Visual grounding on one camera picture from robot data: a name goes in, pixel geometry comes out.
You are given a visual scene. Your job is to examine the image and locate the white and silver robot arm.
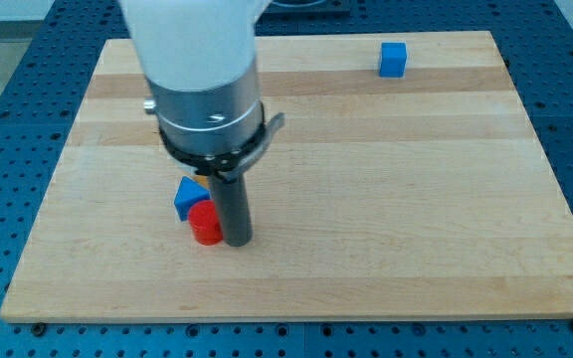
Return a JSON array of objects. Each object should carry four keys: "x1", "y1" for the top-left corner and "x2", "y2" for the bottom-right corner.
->
[{"x1": 118, "y1": 0, "x2": 284, "y2": 181}]

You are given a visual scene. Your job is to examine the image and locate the blue cube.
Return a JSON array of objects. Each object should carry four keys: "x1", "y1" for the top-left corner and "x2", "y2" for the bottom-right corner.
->
[{"x1": 379, "y1": 42, "x2": 408, "y2": 79}]

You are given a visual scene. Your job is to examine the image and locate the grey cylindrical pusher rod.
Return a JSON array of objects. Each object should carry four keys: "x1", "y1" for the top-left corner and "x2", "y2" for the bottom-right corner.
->
[{"x1": 208, "y1": 175, "x2": 253, "y2": 247}]

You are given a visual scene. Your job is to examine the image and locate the yellow block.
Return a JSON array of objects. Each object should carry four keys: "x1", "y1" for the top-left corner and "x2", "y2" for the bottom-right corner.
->
[{"x1": 192, "y1": 175, "x2": 209, "y2": 189}]

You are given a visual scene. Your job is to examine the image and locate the red cylinder block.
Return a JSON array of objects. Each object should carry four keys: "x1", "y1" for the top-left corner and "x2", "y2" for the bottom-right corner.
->
[{"x1": 188, "y1": 200, "x2": 223, "y2": 246}]

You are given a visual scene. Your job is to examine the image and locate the blue triangular block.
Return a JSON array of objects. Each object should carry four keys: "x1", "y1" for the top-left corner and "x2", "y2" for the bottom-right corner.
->
[{"x1": 173, "y1": 176, "x2": 210, "y2": 222}]

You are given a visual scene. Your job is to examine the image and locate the wooden board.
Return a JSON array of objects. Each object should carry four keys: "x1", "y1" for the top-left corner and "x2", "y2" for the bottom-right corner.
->
[{"x1": 0, "y1": 31, "x2": 573, "y2": 323}]

